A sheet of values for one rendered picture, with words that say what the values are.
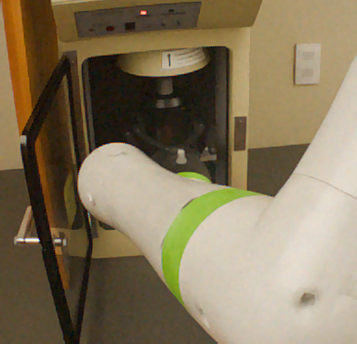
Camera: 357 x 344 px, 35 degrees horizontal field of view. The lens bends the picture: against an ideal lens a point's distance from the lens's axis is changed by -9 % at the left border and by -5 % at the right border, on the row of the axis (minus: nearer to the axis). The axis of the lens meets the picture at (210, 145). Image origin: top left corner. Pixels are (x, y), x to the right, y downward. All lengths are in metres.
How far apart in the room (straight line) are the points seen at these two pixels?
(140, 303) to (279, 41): 0.76
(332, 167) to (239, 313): 0.10
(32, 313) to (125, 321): 0.18
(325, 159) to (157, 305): 0.76
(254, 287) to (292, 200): 0.06
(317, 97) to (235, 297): 1.27
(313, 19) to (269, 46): 0.14
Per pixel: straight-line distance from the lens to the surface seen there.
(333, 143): 0.37
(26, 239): 0.84
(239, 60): 1.02
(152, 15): 0.90
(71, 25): 0.91
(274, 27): 1.49
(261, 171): 1.47
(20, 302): 1.14
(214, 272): 0.38
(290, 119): 1.60
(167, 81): 1.08
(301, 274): 0.34
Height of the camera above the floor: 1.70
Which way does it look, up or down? 29 degrees down
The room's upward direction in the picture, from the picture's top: straight up
